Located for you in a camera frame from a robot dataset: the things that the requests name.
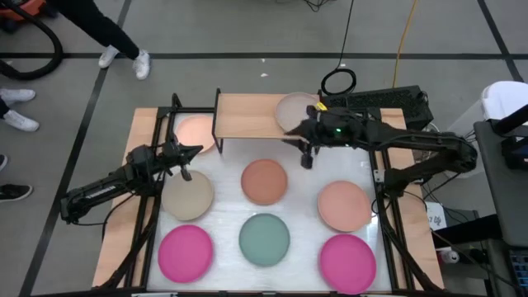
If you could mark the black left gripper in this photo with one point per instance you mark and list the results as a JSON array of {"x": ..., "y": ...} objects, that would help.
[{"x": 172, "y": 153}]

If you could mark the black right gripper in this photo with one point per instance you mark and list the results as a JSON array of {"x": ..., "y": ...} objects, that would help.
[{"x": 334, "y": 128}]

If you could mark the pale peach plate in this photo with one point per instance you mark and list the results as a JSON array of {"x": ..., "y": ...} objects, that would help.
[{"x": 198, "y": 130}]

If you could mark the beige plate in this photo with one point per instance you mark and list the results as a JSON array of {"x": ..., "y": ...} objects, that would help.
[{"x": 187, "y": 198}]

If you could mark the light grey plate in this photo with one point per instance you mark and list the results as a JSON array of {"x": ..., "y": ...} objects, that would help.
[{"x": 290, "y": 109}]

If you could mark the terracotta plate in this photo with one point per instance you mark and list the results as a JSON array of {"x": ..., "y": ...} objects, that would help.
[{"x": 264, "y": 182}]

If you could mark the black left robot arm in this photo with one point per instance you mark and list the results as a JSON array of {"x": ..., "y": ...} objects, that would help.
[{"x": 99, "y": 190}]

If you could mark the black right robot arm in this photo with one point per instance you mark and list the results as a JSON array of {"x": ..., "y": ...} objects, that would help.
[{"x": 420, "y": 142}]

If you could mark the wooden shelf with black legs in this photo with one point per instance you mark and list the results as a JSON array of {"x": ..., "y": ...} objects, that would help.
[{"x": 245, "y": 115}]

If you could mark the yellow tag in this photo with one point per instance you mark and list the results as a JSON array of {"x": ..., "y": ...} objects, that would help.
[{"x": 321, "y": 106}]

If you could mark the white table cover sheet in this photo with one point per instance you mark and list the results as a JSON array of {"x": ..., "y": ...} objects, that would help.
[{"x": 299, "y": 198}]

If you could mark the salmon pink plate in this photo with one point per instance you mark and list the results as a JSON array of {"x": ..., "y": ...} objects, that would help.
[{"x": 344, "y": 206}]

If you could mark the magenta plate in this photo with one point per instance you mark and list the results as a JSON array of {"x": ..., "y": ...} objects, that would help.
[
  {"x": 347, "y": 265},
  {"x": 185, "y": 254}
]

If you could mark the teal plate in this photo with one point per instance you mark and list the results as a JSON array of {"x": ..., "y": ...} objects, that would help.
[{"x": 264, "y": 240}]

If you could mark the person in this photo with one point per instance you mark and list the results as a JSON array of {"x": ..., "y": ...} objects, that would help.
[
  {"x": 103, "y": 24},
  {"x": 12, "y": 191},
  {"x": 18, "y": 119}
]

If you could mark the black box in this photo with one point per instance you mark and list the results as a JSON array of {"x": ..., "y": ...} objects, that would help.
[{"x": 466, "y": 233}]

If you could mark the white bin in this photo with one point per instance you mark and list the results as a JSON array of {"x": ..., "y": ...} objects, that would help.
[{"x": 505, "y": 99}]

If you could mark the grey desk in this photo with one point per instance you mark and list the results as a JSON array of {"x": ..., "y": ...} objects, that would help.
[{"x": 507, "y": 198}]

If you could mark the black device on desk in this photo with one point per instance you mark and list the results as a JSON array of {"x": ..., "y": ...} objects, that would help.
[{"x": 515, "y": 148}]

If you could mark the orange vacuum cleaner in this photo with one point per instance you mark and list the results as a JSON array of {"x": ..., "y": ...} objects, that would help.
[{"x": 20, "y": 7}]

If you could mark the keyboard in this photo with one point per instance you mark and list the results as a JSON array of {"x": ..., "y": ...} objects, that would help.
[{"x": 520, "y": 268}]

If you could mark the black aluminium frame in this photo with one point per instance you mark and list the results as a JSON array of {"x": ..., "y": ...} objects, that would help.
[
  {"x": 142, "y": 231},
  {"x": 389, "y": 231}
]

